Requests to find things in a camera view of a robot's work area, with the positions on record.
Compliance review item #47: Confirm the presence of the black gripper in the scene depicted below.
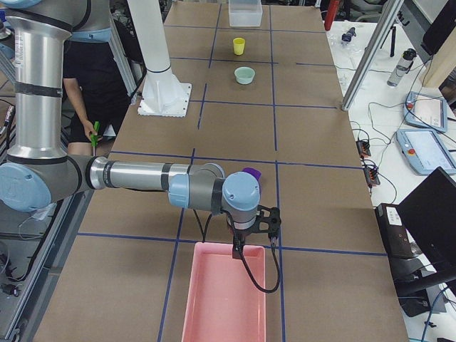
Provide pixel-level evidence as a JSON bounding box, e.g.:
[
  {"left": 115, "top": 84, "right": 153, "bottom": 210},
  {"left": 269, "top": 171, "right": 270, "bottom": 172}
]
[{"left": 226, "top": 204, "right": 281, "bottom": 260}]

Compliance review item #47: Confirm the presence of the purple cloth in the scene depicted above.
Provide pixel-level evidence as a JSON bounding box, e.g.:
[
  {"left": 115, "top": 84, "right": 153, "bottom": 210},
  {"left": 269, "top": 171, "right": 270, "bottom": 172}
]
[{"left": 242, "top": 167, "right": 261, "bottom": 193}]

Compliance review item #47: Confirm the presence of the yellow plastic cup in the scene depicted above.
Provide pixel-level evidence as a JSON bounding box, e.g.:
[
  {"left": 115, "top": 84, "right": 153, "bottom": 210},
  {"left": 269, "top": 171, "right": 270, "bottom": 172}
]
[{"left": 232, "top": 37, "right": 246, "bottom": 56}]

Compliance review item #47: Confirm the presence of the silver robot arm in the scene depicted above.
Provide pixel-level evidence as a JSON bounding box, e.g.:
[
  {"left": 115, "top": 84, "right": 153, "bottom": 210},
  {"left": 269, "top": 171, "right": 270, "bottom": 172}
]
[{"left": 1, "top": 1, "right": 281, "bottom": 259}]

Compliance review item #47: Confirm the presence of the black desktop box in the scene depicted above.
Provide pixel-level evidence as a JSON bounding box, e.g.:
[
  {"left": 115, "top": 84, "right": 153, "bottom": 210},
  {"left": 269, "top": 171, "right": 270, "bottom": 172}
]
[{"left": 375, "top": 203, "right": 423, "bottom": 259}]

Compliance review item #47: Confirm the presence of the clear plastic storage box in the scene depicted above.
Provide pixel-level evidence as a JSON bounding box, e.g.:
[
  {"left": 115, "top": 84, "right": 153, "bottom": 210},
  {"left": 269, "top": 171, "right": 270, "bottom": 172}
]
[{"left": 229, "top": 0, "right": 263, "bottom": 27}]

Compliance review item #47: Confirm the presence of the pink plastic tray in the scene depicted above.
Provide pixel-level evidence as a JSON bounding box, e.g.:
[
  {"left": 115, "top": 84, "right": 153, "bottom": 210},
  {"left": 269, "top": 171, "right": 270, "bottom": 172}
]
[{"left": 182, "top": 242, "right": 266, "bottom": 341}]

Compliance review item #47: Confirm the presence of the orange black connector block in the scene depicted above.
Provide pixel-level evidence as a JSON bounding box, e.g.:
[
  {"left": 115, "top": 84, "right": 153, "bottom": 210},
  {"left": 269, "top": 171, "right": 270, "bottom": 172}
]
[{"left": 356, "top": 140, "right": 371, "bottom": 159}]

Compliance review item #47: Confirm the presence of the pale green bowl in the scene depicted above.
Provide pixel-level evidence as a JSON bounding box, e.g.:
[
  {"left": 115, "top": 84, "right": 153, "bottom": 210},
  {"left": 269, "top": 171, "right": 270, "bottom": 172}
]
[{"left": 234, "top": 66, "right": 256, "bottom": 85}]

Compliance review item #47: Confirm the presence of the black monitor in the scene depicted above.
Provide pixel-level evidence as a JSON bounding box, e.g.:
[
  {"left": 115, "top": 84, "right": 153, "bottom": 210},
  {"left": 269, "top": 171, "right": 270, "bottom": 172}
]
[{"left": 397, "top": 167, "right": 455, "bottom": 271}]

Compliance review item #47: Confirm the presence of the near teach pendant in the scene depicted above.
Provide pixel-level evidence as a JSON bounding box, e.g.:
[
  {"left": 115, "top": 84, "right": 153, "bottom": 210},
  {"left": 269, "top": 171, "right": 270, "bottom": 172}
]
[{"left": 396, "top": 128, "right": 455, "bottom": 175}]

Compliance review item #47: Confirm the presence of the teach pendant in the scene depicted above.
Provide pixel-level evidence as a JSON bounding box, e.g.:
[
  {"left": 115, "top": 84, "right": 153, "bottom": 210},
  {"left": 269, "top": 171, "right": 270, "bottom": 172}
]
[
  {"left": 396, "top": 128, "right": 455, "bottom": 175},
  {"left": 403, "top": 91, "right": 447, "bottom": 133}
]

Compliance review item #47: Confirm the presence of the person in black clothes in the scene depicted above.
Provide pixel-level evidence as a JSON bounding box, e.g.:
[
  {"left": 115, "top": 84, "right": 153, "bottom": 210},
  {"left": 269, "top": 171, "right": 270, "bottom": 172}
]
[{"left": 63, "top": 40, "right": 130, "bottom": 155}]

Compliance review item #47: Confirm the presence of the far teach pendant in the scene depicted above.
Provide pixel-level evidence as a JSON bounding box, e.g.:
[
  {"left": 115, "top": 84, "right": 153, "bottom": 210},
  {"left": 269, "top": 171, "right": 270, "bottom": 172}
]
[{"left": 403, "top": 91, "right": 447, "bottom": 133}]

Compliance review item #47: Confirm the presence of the blue handheld tool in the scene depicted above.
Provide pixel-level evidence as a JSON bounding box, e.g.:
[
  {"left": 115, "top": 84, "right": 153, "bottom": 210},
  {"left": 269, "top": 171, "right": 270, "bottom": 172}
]
[{"left": 341, "top": 26, "right": 356, "bottom": 44}]

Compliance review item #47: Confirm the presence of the clear water bottle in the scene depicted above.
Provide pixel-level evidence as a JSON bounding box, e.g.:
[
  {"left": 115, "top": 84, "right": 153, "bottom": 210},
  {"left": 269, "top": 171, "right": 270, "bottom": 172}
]
[{"left": 387, "top": 48, "right": 417, "bottom": 87}]

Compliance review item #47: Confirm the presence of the red cylinder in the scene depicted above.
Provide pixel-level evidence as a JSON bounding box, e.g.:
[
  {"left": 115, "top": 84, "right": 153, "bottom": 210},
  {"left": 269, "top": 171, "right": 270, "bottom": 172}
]
[{"left": 324, "top": 0, "right": 340, "bottom": 31}]

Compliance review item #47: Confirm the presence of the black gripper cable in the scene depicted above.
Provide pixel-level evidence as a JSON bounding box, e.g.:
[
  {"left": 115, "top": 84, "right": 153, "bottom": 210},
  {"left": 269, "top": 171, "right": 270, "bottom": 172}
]
[{"left": 192, "top": 209, "right": 281, "bottom": 294}]

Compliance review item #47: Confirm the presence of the white pedestal base plate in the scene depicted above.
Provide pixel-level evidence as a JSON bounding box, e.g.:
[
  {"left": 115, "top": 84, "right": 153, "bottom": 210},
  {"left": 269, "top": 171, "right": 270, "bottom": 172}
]
[{"left": 138, "top": 69, "right": 192, "bottom": 118}]

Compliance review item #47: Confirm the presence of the green handled tool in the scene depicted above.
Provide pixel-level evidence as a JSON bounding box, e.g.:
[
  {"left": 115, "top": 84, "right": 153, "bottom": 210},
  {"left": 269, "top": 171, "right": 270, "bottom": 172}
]
[{"left": 90, "top": 121, "right": 100, "bottom": 156}]

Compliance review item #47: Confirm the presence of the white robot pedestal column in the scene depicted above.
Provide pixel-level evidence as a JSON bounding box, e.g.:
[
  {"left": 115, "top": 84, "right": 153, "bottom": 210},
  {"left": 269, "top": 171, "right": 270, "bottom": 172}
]
[{"left": 128, "top": 0, "right": 171, "bottom": 73}]

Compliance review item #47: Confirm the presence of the aluminium frame post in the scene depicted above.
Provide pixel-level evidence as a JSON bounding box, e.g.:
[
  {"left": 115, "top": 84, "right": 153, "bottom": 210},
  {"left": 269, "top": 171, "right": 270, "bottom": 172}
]
[{"left": 341, "top": 0, "right": 404, "bottom": 111}]

